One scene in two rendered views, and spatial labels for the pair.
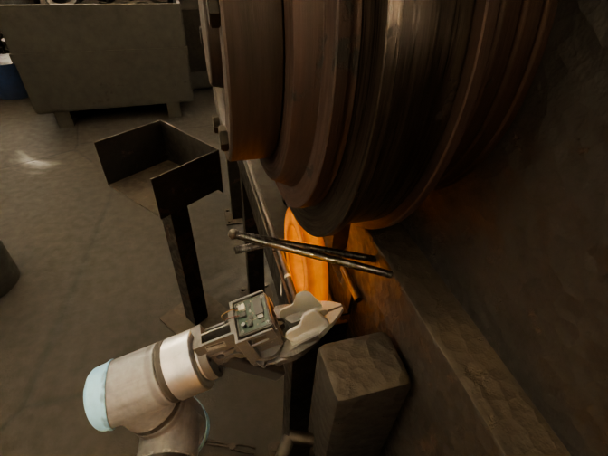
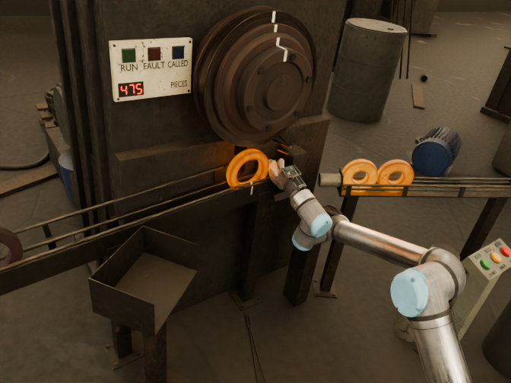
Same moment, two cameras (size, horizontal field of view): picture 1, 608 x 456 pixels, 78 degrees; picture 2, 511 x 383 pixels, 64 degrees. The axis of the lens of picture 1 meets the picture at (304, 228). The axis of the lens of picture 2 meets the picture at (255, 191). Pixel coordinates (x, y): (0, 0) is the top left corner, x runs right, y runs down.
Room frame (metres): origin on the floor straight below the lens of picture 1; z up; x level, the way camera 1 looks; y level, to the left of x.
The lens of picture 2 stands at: (0.95, 1.32, 1.58)
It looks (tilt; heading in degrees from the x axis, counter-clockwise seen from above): 33 degrees down; 249
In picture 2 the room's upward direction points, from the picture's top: 8 degrees clockwise
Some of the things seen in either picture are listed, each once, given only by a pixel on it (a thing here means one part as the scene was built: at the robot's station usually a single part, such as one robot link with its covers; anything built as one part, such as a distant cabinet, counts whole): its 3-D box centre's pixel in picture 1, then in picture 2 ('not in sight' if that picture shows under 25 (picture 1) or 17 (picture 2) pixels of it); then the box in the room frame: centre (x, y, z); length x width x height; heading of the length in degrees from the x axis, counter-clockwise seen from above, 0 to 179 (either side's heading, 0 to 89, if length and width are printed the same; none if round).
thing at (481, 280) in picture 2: not in sight; (465, 308); (-0.40, 0.49, 0.31); 0.24 x 0.16 x 0.62; 18
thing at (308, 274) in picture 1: (304, 258); (248, 171); (0.47, 0.00, 0.75); 0.18 x 0.03 x 0.18; 16
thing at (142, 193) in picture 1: (178, 245); (150, 338); (0.89, 0.40, 0.36); 0.26 x 0.20 x 0.72; 53
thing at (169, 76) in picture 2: not in sight; (153, 69); (0.83, 0.00, 1.15); 0.26 x 0.02 x 0.18; 18
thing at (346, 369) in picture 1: (354, 407); (289, 172); (0.25, -0.09, 0.68); 0.11 x 0.08 x 0.24; 108
